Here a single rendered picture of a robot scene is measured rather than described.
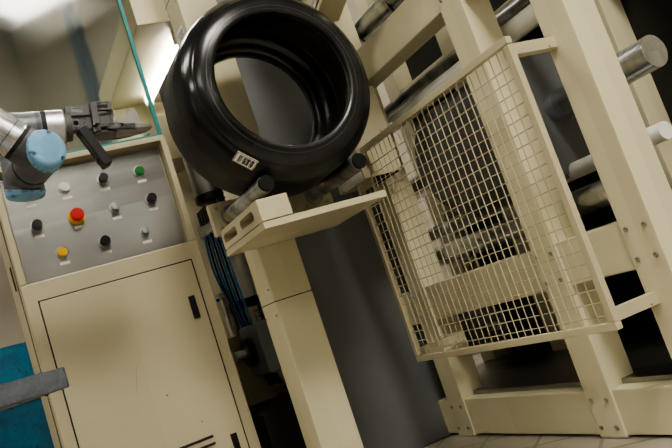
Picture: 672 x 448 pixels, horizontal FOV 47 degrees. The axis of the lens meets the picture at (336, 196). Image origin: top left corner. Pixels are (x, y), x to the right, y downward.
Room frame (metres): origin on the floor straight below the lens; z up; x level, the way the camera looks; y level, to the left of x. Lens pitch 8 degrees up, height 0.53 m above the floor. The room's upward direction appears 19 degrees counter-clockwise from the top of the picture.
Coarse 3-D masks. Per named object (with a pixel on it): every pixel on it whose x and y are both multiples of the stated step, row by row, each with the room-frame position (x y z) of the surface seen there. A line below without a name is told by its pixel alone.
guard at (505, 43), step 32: (480, 64) 1.81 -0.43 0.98; (512, 64) 1.71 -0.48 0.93; (512, 96) 1.75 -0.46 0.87; (480, 128) 1.89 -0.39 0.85; (544, 128) 1.71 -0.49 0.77; (416, 192) 2.23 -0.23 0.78; (480, 192) 1.97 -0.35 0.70; (512, 192) 1.86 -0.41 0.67; (544, 192) 1.77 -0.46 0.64; (576, 224) 1.71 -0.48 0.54; (384, 256) 2.49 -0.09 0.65; (448, 256) 2.18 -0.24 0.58; (512, 256) 1.94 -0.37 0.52; (544, 288) 1.88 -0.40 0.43; (576, 288) 1.78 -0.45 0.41; (512, 320) 2.02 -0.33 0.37; (544, 320) 1.91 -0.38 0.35; (576, 320) 1.82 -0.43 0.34; (608, 320) 1.72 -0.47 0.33; (416, 352) 2.49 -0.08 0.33; (448, 352) 2.32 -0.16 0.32
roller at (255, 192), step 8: (264, 176) 1.94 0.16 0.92; (256, 184) 1.95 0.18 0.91; (264, 184) 1.94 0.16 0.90; (272, 184) 1.95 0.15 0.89; (248, 192) 2.01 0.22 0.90; (256, 192) 1.97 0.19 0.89; (264, 192) 1.95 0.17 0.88; (240, 200) 2.08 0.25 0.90; (248, 200) 2.03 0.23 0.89; (232, 208) 2.15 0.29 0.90; (240, 208) 2.11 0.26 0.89; (224, 216) 2.23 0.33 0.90; (232, 216) 2.19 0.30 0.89
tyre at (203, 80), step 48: (240, 0) 1.98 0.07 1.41; (288, 0) 2.04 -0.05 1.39; (192, 48) 1.91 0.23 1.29; (240, 48) 2.24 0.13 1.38; (288, 48) 2.29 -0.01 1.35; (336, 48) 2.08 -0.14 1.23; (192, 96) 1.90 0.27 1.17; (336, 96) 2.31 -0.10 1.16; (192, 144) 1.98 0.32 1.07; (240, 144) 1.92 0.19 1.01; (336, 144) 2.04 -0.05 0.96; (240, 192) 2.10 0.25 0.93; (288, 192) 2.12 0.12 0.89
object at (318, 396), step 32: (192, 0) 2.32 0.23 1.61; (224, 64) 2.33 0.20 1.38; (224, 96) 2.32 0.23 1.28; (256, 128) 2.35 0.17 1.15; (256, 256) 2.32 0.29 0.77; (288, 256) 2.33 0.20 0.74; (256, 288) 2.40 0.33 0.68; (288, 288) 2.32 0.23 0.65; (288, 320) 2.31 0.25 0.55; (320, 320) 2.35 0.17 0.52; (288, 352) 2.31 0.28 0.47; (320, 352) 2.34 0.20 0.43; (288, 384) 2.39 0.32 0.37; (320, 384) 2.32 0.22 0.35; (320, 416) 2.31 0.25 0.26; (352, 416) 2.35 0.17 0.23
